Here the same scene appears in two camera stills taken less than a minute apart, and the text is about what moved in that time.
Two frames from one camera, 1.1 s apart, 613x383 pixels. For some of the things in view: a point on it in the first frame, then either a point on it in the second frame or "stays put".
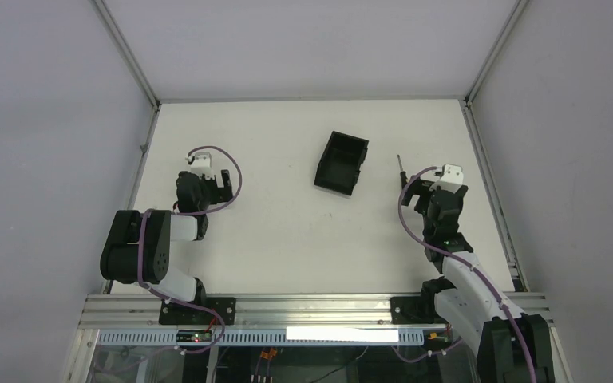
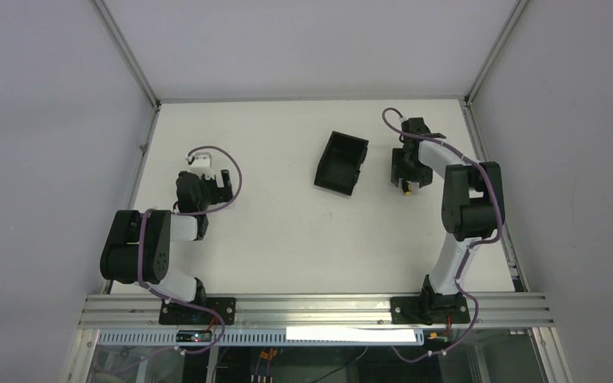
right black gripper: x=423 y=191 → x=406 y=173
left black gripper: x=218 y=187 stays put
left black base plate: x=178 y=314 stays put
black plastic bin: x=340 y=165 stays put
